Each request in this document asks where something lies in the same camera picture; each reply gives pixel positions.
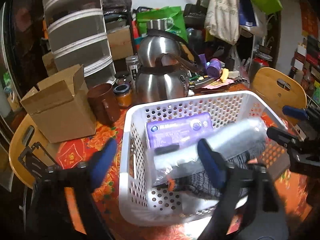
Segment grey plastic drawer unit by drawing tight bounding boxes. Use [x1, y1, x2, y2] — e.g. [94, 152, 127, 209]
[42, 0, 117, 85]

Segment shelf of colourful boxes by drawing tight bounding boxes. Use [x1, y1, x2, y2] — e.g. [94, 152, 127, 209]
[287, 30, 320, 100]

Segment purple plastic cup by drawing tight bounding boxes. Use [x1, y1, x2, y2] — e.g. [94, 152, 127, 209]
[205, 58, 222, 78]

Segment green shopping bag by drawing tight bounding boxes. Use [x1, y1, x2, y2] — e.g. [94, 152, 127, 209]
[136, 6, 188, 43]

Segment wooden chair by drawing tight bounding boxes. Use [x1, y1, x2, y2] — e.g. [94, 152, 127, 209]
[9, 114, 58, 188]
[250, 67, 307, 125]

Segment grey towel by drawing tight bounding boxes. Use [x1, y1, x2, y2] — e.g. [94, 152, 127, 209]
[152, 117, 269, 180]

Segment dark knit cloth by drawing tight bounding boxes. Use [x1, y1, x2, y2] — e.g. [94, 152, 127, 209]
[175, 140, 267, 200]

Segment small dark jar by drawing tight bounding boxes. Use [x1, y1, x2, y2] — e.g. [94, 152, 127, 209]
[114, 71, 130, 85]

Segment black metal stand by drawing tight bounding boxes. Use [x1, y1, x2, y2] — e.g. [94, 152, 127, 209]
[17, 141, 55, 180]

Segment orange sauce jar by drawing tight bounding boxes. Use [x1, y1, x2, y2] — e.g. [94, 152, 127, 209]
[113, 84, 133, 109]

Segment red lidded jar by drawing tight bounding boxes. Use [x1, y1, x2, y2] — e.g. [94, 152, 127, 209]
[249, 57, 270, 80]

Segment purple tissue packet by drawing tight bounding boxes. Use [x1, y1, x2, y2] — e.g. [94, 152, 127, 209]
[145, 112, 214, 149]

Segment dark blue hanging bag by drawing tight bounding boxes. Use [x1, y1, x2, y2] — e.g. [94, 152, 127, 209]
[239, 0, 258, 28]

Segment black label glass jar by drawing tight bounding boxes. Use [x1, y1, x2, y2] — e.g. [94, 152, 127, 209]
[125, 55, 140, 80]

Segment small steel kettle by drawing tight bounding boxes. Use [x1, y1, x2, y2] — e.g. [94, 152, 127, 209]
[137, 20, 185, 67]

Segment orange floral tablecloth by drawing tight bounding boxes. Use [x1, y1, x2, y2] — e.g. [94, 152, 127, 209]
[54, 82, 313, 240]

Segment yellow plastic toy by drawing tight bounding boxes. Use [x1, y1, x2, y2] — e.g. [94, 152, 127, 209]
[219, 68, 230, 82]

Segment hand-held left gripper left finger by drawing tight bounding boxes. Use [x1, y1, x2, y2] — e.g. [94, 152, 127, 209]
[25, 137, 118, 240]

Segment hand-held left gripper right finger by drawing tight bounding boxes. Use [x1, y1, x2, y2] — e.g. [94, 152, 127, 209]
[197, 138, 288, 240]

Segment white perforated plastic basket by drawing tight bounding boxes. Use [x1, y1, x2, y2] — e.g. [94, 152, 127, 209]
[119, 90, 292, 228]

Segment beige canvas tote bag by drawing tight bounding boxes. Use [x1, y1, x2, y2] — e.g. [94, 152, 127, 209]
[204, 0, 240, 46]

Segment black handbag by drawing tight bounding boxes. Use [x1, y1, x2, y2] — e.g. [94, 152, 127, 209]
[184, 4, 208, 29]

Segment brown cardboard box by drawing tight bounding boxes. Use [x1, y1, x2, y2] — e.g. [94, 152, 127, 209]
[20, 64, 97, 144]

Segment brown ceramic mug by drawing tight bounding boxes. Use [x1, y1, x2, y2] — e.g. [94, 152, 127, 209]
[87, 83, 122, 126]

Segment white hanging bag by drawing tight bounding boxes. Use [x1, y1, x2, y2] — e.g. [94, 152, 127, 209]
[240, 5, 268, 37]

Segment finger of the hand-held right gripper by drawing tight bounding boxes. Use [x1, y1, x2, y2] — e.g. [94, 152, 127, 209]
[282, 106, 320, 123]
[266, 127, 305, 150]

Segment large steel kettle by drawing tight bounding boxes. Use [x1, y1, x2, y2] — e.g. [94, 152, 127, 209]
[135, 62, 190, 104]

